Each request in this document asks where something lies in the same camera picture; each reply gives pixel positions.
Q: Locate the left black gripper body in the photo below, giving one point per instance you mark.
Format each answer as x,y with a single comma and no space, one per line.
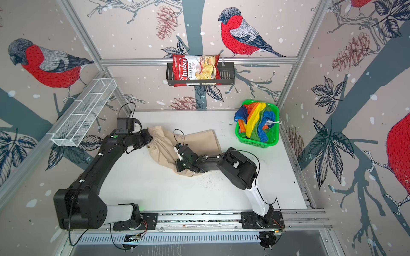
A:
140,139

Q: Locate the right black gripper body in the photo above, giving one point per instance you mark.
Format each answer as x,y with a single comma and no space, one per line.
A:
181,166

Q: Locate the green plastic basket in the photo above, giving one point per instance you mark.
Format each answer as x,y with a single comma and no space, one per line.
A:
256,137

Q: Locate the rainbow coloured shorts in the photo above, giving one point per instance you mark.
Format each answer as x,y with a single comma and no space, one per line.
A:
254,120

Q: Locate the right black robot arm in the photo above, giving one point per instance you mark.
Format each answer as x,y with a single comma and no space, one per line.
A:
241,172

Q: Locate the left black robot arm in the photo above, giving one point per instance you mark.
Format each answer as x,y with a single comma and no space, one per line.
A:
79,206

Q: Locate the red cassava chips bag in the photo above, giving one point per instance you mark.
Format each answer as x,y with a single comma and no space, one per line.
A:
188,68

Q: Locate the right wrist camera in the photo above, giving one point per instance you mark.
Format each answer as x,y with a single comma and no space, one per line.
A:
177,148

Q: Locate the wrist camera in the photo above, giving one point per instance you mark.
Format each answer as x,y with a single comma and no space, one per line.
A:
128,125
177,148

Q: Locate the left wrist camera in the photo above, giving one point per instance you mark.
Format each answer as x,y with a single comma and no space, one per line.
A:
128,125

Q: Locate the white wire mesh shelf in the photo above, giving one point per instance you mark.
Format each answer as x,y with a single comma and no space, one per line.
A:
86,109

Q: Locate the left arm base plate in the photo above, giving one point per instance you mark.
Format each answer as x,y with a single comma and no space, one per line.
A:
145,221

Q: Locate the white vented cable duct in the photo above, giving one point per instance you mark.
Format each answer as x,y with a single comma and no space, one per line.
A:
170,238

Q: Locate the black wire wall basket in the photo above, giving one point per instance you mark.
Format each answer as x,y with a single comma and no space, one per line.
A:
225,69

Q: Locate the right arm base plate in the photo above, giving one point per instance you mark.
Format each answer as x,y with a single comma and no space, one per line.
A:
272,220

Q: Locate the aluminium mounting rail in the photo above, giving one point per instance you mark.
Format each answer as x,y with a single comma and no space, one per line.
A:
190,221

